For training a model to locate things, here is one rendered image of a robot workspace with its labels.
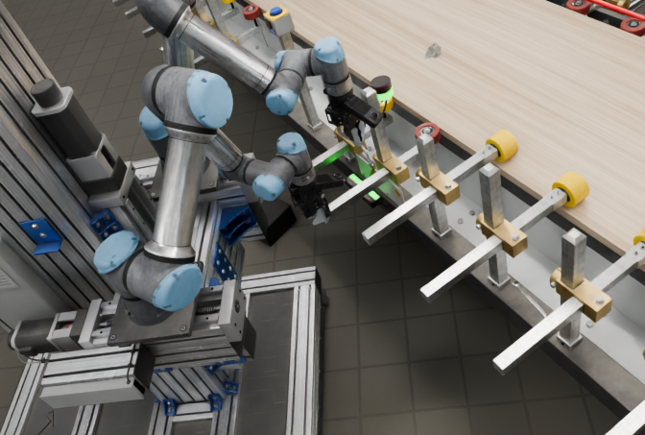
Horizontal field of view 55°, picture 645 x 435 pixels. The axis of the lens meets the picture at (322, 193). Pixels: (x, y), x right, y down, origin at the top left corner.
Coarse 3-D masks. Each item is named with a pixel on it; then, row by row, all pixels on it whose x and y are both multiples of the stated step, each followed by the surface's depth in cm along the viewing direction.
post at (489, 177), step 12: (492, 168) 145; (480, 180) 149; (492, 180) 146; (492, 192) 149; (492, 204) 152; (492, 216) 155; (492, 228) 158; (504, 252) 167; (492, 264) 171; (504, 264) 171; (492, 276) 176; (504, 276) 174
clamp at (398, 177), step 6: (372, 156) 204; (378, 162) 201; (384, 162) 199; (390, 162) 198; (396, 162) 197; (402, 162) 197; (378, 168) 204; (390, 168) 196; (402, 168) 195; (390, 174) 198; (396, 174) 194; (402, 174) 196; (408, 174) 197; (396, 180) 196; (402, 180) 197
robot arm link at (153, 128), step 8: (144, 112) 181; (152, 112) 180; (144, 120) 179; (152, 120) 178; (144, 128) 178; (152, 128) 177; (160, 128) 177; (152, 136) 179; (160, 136) 179; (168, 136) 180; (152, 144) 183; (160, 144) 181; (160, 152) 184
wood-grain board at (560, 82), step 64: (256, 0) 289; (320, 0) 274; (384, 0) 260; (448, 0) 248; (512, 0) 237; (384, 64) 230; (448, 64) 220; (512, 64) 211; (576, 64) 203; (640, 64) 195; (448, 128) 198; (512, 128) 191; (576, 128) 184; (640, 128) 178; (640, 192) 163
